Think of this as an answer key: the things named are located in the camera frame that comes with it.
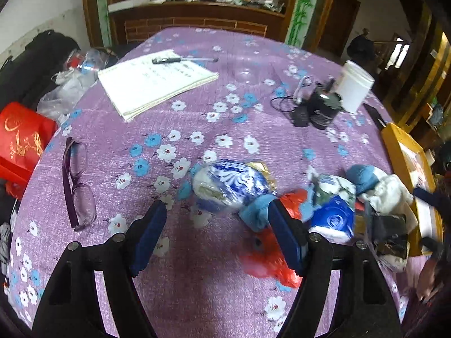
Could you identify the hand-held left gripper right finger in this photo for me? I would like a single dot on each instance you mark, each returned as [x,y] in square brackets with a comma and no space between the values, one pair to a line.
[285,236]

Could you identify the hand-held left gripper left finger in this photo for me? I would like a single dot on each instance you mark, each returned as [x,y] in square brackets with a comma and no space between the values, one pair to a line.
[149,232]

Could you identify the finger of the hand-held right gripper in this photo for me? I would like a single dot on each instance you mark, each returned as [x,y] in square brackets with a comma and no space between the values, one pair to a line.
[434,245]
[435,199]

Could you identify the red plastic bag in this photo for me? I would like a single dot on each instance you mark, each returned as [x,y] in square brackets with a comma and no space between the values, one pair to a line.
[267,264]

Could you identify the blue sock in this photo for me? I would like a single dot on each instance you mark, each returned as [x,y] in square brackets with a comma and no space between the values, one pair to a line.
[255,211]
[363,177]

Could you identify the white sock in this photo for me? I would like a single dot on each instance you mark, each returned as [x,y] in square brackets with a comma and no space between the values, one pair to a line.
[387,193]

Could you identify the blue white tissue packet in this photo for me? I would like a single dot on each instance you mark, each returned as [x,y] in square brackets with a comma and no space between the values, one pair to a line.
[333,218]

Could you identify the yellow box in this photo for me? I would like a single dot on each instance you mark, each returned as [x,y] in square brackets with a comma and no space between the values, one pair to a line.
[398,148]

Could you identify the blue white patterned packet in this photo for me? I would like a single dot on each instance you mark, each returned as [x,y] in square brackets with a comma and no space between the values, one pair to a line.
[232,183]

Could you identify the dark plastic-wrapped packet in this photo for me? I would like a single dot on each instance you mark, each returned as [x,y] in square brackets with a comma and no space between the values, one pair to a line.
[389,232]

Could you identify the purple framed glasses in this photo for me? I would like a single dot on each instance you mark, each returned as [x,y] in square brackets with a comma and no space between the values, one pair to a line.
[84,206]

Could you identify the purple floral tablecloth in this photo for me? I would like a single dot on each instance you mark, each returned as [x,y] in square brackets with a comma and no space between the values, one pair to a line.
[211,141]

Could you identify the black power adapter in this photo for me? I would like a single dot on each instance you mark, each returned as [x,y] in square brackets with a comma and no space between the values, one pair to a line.
[301,117]

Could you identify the wooden shelf unit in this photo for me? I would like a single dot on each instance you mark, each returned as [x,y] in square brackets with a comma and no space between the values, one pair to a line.
[422,77]

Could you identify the black cylindrical gadget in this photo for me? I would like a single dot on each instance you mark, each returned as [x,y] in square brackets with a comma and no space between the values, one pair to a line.
[322,112]

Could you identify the white plastic jar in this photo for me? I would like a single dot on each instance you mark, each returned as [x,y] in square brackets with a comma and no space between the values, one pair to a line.
[354,88]

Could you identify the white paper notebook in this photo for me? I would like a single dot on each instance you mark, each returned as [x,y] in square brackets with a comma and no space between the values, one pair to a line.
[151,81]

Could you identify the red gift bag gold print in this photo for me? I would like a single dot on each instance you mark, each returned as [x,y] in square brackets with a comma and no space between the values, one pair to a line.
[21,141]

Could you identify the clear plastic bags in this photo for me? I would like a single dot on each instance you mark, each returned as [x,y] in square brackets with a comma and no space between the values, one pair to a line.
[67,91]

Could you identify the dark round thing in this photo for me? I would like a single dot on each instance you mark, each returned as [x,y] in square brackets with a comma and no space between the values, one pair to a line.
[361,49]

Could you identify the black pen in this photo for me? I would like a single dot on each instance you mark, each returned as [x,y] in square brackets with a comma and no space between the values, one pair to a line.
[169,60]

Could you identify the wooden door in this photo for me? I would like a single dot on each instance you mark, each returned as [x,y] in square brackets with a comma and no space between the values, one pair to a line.
[338,21]

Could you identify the black bag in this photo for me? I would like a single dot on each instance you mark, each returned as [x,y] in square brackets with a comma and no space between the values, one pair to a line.
[31,63]

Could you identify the wooden cabinet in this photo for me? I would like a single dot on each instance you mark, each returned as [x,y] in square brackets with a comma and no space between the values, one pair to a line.
[197,14]

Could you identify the bamboo print panel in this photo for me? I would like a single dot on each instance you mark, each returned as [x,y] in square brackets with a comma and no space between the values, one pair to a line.
[103,7]
[299,7]

